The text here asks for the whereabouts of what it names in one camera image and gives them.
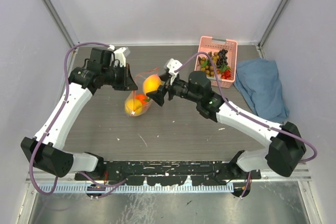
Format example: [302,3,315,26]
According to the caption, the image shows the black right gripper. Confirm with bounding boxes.
[146,72,201,106]

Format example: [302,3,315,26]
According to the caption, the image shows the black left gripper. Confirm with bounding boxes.
[101,63,137,91]

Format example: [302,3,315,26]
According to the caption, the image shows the orange fruit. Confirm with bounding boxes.
[143,74,162,95]

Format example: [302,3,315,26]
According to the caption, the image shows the orange tangerine with leaf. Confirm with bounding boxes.
[135,94,151,105]

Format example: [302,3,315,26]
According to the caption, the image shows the clear zip bag orange zipper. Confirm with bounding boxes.
[124,68,162,117]

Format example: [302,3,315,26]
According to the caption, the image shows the yellow lemon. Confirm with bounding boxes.
[124,99,143,116]

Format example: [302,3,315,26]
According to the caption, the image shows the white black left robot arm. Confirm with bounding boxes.
[21,47,138,180]

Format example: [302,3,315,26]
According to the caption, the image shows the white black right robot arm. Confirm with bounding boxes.
[145,71,307,179]

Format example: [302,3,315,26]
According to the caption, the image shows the brown longan bunch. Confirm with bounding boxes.
[198,51,217,77]

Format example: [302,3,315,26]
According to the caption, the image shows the dark grape bunch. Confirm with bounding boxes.
[216,49,228,68]

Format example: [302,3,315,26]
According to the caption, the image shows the red cherry bunch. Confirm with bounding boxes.
[220,65,231,80]

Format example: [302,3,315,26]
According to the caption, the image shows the pink plastic basket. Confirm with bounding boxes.
[195,36,238,88]

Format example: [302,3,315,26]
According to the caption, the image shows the blue cloth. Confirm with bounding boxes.
[234,58,289,123]

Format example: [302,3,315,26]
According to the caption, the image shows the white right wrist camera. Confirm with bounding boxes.
[164,58,182,86]

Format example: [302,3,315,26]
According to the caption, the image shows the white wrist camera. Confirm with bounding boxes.
[164,58,182,86]
[108,45,130,67]

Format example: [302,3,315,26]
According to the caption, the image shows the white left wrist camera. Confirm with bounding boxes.
[108,45,130,67]

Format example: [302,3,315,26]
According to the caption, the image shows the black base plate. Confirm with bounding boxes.
[75,161,261,186]

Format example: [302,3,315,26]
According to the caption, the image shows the white slotted cable duct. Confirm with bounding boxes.
[54,183,234,194]

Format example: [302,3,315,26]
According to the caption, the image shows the aluminium front rail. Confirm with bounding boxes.
[32,158,311,186]

